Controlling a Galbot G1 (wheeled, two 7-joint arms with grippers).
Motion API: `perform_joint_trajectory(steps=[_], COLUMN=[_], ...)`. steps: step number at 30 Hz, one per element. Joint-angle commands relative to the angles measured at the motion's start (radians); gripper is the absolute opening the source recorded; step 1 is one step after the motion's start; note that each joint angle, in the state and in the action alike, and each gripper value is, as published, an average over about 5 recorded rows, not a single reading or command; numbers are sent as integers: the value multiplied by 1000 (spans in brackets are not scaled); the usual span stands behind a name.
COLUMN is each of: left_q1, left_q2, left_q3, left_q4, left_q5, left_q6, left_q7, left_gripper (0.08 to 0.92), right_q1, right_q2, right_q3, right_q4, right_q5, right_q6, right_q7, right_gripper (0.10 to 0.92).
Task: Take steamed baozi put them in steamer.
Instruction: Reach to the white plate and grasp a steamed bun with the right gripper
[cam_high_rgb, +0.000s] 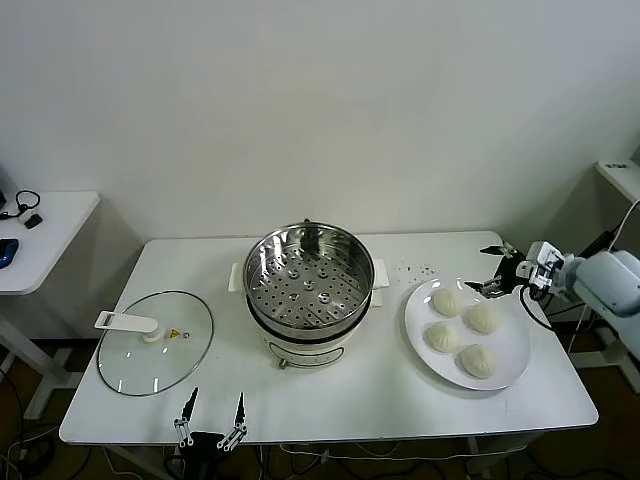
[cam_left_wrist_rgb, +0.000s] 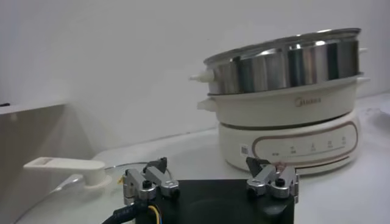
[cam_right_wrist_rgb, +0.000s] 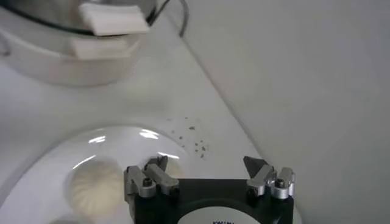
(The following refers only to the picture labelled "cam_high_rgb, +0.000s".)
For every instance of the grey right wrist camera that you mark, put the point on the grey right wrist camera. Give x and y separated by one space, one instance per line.
542 260

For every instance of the white round plate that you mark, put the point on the white round plate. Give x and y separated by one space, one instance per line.
425 352

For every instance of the scattered dark crumbs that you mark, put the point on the scattered dark crumbs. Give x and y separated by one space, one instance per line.
424 270

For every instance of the white desk with legs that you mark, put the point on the white desk with legs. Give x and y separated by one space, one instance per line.
625 182

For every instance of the stainless steel steamer basket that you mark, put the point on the stainless steel steamer basket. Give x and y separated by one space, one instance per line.
280 260

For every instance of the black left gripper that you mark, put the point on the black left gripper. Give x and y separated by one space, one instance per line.
200 455

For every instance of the small black box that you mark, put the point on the small black box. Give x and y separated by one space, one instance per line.
33 221

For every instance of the blue computer mouse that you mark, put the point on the blue computer mouse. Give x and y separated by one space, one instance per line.
7 252

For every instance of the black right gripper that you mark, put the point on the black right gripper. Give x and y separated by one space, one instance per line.
510 277

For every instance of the white rounded side table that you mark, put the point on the white rounded side table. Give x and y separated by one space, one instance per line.
55 240

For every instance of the white steamed baozi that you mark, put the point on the white steamed baozi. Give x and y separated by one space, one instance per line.
442 336
448 302
481 319
477 361

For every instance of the white electric cooker pot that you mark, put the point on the white electric cooker pot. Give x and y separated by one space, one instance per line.
305 352

